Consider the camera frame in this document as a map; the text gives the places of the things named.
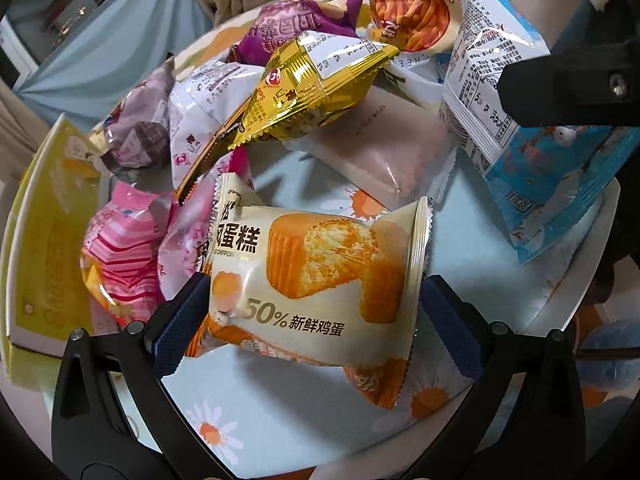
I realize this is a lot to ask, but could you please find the yellow green cardboard box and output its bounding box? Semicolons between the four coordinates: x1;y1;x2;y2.
2;112;118;366

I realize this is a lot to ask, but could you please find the purple snack packet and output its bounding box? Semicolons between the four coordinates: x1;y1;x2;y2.
227;0;366;68

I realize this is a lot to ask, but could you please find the cream cake snack packet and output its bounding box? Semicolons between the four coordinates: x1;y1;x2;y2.
185;172;433;408

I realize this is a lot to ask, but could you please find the light blue curtain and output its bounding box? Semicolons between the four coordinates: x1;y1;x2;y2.
12;0;216;126

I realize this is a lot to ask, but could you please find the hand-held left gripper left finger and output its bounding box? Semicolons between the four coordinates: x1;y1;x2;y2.
51;272;211;480

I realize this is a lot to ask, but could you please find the white pink snack packet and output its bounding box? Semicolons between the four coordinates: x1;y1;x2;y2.
167;60;271;196

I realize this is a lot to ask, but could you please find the gold snack packet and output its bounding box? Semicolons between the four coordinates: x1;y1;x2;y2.
174;30;401;206

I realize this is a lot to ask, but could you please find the orange sticks snack packet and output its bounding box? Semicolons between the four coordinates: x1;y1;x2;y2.
367;0;463;56

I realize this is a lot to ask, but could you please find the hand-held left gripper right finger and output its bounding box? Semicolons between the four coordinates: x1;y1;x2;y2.
400;275;586;480

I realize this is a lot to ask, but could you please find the blue white snack packet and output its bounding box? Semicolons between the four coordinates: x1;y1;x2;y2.
439;0;640;267

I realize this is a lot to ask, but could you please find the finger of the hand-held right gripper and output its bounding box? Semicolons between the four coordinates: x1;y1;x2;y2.
500;40;640;128

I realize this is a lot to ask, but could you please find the plain white snack packet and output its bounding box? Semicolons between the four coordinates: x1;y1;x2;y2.
385;52;451;111

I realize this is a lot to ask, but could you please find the pink striped snack packet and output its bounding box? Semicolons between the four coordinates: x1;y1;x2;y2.
80;182;176;328

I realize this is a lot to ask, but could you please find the window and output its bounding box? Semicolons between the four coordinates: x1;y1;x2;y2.
10;0;166;71

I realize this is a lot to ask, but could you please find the frosted pink snack packet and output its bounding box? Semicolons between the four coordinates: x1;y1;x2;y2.
282;87;458;206

